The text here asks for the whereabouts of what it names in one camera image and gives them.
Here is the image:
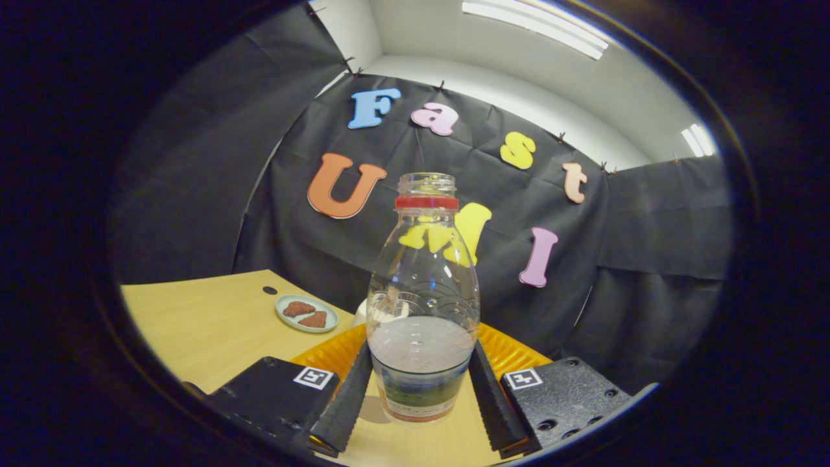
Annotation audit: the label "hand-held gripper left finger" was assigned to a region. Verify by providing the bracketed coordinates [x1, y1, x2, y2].
[184, 323, 375, 458]

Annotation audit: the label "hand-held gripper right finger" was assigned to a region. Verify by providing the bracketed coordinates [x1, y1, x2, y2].
[468, 322, 661, 458]

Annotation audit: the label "clear plastic juice bottle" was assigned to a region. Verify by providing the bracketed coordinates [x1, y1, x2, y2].
[366, 172, 481, 424]

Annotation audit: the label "pale green plate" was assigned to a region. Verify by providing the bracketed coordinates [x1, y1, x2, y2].
[275, 294, 340, 334]

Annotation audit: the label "wooden table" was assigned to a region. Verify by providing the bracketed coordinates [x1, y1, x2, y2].
[121, 269, 519, 467]

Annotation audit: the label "small ceiling light panel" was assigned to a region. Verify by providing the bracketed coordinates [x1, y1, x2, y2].
[681, 123, 717, 158]

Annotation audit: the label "long ceiling light panel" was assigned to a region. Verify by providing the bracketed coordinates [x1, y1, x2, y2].
[462, 0, 610, 60]

